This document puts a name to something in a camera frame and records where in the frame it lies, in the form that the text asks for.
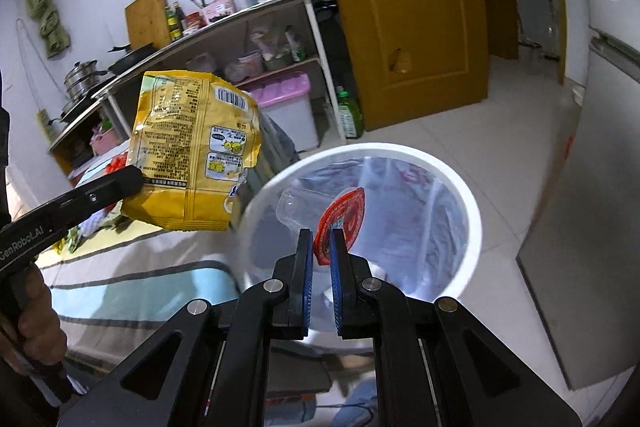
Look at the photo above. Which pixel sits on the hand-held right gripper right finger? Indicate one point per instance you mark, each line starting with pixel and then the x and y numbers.
pixel 339 287

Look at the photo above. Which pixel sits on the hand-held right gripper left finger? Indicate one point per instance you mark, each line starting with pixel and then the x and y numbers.
pixel 306 287

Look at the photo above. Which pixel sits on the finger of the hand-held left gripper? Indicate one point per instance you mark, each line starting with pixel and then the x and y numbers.
pixel 100 192

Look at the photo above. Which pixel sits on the red plastic bag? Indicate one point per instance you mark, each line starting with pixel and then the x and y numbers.
pixel 117 164

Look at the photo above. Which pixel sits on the clear plastic cup red lid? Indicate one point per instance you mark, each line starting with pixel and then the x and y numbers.
pixel 345 217

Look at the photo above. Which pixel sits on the yellow snack bag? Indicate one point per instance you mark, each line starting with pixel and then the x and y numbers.
pixel 190 147

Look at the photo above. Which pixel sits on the person's left hand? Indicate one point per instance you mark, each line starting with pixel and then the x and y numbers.
pixel 45 332

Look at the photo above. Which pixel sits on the colourful crumpled wrapper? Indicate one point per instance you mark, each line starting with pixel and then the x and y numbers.
pixel 75 234

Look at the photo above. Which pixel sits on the pink plastic basket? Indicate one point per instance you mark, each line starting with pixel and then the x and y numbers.
pixel 105 142

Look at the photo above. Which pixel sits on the clear plastic bin liner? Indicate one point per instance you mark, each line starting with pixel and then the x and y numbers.
pixel 400 227

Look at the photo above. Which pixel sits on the white power strip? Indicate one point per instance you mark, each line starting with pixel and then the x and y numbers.
pixel 45 124

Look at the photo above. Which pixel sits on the striped tablecloth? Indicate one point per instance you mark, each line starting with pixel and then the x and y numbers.
pixel 150 277

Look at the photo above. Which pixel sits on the steel steamer pot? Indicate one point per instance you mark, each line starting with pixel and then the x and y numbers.
pixel 82 79

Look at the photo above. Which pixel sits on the black frying pan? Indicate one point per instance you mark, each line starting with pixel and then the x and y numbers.
pixel 131 59

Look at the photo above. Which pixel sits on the green plastic bottle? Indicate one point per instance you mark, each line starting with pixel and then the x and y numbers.
pixel 349 117

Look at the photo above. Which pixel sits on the green oil bottle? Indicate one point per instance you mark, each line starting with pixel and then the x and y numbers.
pixel 172 27

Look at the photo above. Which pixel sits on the pink plastic stool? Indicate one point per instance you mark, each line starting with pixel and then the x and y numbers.
pixel 290 107

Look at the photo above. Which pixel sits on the wooden cutting board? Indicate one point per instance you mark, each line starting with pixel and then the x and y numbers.
pixel 147 17

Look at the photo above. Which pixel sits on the red sauce jar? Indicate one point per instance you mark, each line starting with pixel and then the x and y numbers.
pixel 193 22

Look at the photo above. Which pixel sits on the dark sauce bottle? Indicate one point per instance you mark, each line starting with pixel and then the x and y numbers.
pixel 180 14

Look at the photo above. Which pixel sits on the pink utensil holder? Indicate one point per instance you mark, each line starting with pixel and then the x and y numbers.
pixel 217 7

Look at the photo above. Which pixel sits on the green bowl with bags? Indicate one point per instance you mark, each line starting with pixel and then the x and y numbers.
pixel 277 59

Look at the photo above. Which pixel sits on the white metal shelf rack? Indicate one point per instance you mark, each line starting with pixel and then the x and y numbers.
pixel 320 57

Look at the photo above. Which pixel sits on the grey refrigerator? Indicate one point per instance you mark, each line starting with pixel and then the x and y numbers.
pixel 590 207

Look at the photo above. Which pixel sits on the yellow wooden door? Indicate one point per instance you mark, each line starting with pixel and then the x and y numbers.
pixel 415 32

